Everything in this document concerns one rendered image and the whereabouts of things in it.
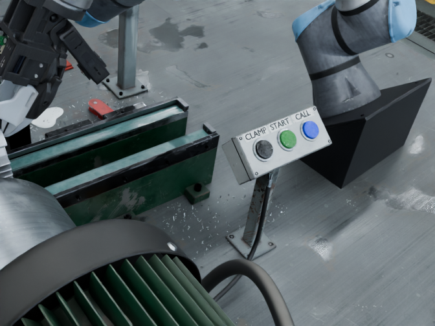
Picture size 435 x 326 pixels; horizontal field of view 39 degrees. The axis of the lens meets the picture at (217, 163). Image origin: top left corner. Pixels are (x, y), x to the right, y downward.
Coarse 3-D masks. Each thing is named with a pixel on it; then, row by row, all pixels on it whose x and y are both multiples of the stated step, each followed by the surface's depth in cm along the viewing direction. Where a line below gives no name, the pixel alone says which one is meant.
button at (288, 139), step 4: (284, 132) 95; (288, 132) 95; (292, 132) 96; (280, 136) 95; (284, 136) 95; (288, 136) 95; (292, 136) 96; (280, 140) 95; (284, 140) 95; (288, 140) 95; (292, 140) 95; (284, 144) 95; (288, 144) 95; (292, 144) 95; (288, 148) 95
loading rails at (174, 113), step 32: (96, 128) 114; (128, 128) 116; (160, 128) 121; (32, 160) 106; (64, 160) 110; (96, 160) 115; (128, 160) 109; (160, 160) 110; (192, 160) 116; (64, 192) 100; (96, 192) 104; (128, 192) 110; (160, 192) 116; (192, 192) 119
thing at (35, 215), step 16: (0, 192) 67; (16, 192) 68; (32, 192) 70; (48, 192) 75; (0, 208) 65; (16, 208) 66; (32, 208) 67; (48, 208) 69; (0, 224) 63; (16, 224) 64; (32, 224) 65; (48, 224) 66; (64, 224) 69; (0, 240) 61; (16, 240) 62; (32, 240) 63; (0, 256) 60; (16, 256) 60
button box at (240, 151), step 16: (304, 112) 99; (256, 128) 94; (272, 128) 95; (288, 128) 97; (320, 128) 100; (224, 144) 95; (240, 144) 92; (272, 144) 94; (304, 144) 97; (320, 144) 99; (240, 160) 93; (256, 160) 92; (272, 160) 94; (288, 160) 95; (240, 176) 94; (256, 176) 91
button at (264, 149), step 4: (260, 140) 93; (264, 140) 93; (256, 144) 92; (260, 144) 92; (264, 144) 93; (268, 144) 93; (256, 148) 92; (260, 148) 92; (264, 148) 92; (268, 148) 93; (272, 148) 93; (256, 152) 92; (260, 152) 92; (264, 152) 92; (268, 152) 93; (272, 152) 93; (260, 156) 92; (264, 156) 92; (268, 156) 92
